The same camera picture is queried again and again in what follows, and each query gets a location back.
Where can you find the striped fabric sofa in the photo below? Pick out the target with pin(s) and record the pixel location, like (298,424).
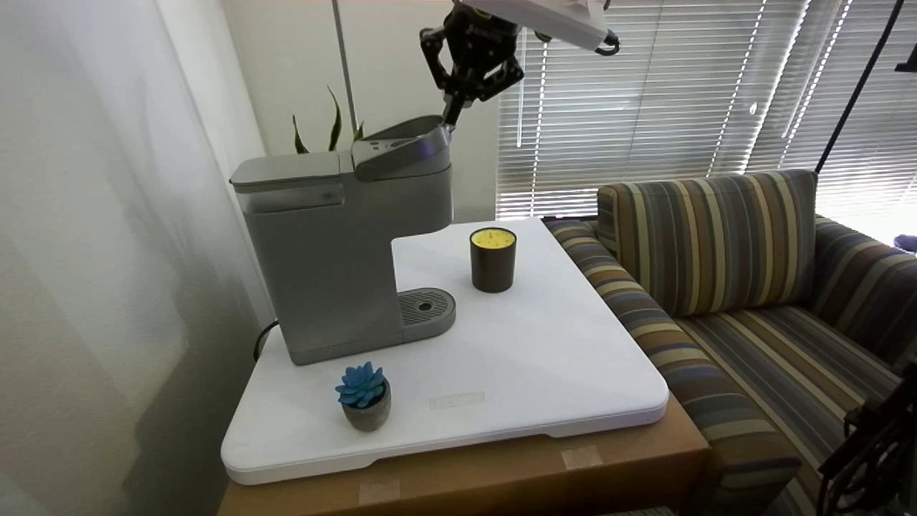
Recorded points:
(747,317)

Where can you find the snake plant in teal pot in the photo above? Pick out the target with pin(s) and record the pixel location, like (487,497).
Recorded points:
(334,123)

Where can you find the white table top board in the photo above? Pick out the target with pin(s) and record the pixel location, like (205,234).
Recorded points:
(517,363)

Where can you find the black metal stand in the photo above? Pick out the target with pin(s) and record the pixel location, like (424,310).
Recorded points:
(876,449)

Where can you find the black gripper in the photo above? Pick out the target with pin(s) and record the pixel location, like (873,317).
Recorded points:
(482,36)

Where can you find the white window blinds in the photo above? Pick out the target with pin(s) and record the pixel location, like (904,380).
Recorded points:
(669,105)

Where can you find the black slanted pole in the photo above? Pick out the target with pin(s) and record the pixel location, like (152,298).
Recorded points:
(856,89)

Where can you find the thin metal lamp pole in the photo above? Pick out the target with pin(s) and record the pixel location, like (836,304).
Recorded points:
(344,66)

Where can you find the grey pod coffee machine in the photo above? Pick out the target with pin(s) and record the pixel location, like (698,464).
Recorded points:
(334,248)

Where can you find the blue succulent in grey pot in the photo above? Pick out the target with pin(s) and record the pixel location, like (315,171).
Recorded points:
(363,397)

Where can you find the dark jar yellow candle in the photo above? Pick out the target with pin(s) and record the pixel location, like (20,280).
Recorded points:
(493,258)

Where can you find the brown wooden table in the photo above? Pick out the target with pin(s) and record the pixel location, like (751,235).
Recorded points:
(535,475)

